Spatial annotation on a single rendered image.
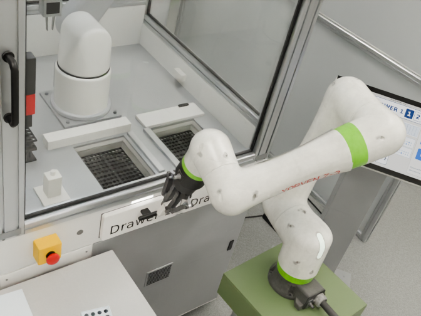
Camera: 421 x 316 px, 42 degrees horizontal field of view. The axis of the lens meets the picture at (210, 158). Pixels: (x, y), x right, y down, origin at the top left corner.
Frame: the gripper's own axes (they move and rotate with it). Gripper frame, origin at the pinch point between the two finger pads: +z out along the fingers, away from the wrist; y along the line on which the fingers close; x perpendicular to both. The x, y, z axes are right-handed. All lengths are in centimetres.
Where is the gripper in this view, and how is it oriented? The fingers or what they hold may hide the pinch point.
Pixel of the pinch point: (165, 208)
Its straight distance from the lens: 169.9
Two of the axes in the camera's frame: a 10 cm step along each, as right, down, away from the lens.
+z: -4.0, 5.1, 7.6
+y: 4.6, 8.3, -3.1
